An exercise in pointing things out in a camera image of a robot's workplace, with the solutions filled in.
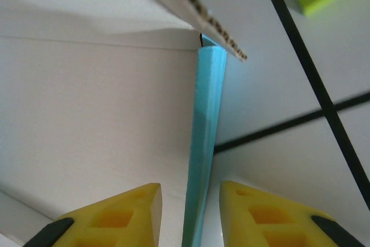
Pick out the white and blue paper box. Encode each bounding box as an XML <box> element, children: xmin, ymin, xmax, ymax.
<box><xmin>0</xmin><ymin>0</ymin><xmax>249</xmax><ymax>247</ymax></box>

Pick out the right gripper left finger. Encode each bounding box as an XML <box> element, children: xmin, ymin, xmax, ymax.
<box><xmin>25</xmin><ymin>182</ymin><xmax>163</xmax><ymax>247</ymax></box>

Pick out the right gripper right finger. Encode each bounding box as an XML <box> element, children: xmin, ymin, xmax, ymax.
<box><xmin>219</xmin><ymin>180</ymin><xmax>366</xmax><ymax>247</ymax></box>

